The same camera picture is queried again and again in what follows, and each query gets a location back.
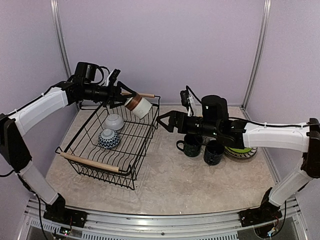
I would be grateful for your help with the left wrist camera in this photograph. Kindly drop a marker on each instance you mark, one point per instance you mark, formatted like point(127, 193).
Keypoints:
point(112, 77)

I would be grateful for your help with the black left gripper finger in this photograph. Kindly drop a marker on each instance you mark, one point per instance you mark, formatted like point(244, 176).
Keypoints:
point(125, 90)
point(114, 103)

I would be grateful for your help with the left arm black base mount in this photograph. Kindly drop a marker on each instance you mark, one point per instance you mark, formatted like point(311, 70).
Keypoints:
point(70, 217)

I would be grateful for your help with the dark blue cup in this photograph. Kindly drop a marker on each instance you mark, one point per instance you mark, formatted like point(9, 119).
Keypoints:
point(213, 153)

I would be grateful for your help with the dark green mug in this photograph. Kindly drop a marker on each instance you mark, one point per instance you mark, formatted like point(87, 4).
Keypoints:
point(190, 145)

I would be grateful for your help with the white black striped plate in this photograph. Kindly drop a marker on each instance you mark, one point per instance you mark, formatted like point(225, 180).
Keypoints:
point(243, 155)

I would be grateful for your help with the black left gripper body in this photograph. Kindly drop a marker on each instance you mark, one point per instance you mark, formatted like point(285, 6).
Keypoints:
point(107, 96)

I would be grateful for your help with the white grey ceramic bowl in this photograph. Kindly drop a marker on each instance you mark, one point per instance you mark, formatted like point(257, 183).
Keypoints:
point(114, 122)

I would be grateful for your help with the brown white small cup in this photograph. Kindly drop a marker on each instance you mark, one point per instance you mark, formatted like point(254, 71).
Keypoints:
point(138, 105)

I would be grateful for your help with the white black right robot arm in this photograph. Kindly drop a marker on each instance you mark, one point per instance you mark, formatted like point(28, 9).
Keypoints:
point(240, 134)

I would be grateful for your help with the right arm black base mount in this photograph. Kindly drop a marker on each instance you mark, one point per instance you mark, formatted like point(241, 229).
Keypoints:
point(256, 216)

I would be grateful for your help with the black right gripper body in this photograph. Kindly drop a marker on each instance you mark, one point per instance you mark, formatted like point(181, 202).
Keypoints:
point(185, 128)

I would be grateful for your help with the blue white patterned bowl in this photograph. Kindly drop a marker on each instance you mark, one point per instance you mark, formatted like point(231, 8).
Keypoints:
point(108, 139)

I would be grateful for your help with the black wire dish rack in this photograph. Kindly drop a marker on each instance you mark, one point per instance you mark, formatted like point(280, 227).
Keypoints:
point(121, 164)

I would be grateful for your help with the aluminium front frame rail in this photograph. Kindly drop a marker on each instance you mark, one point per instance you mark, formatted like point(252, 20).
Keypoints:
point(102, 225)

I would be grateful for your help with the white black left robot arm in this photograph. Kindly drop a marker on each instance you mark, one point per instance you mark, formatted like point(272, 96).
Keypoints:
point(16, 124)

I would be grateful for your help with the green plastic plate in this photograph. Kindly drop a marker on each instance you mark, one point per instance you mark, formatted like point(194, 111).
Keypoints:
point(240, 151)

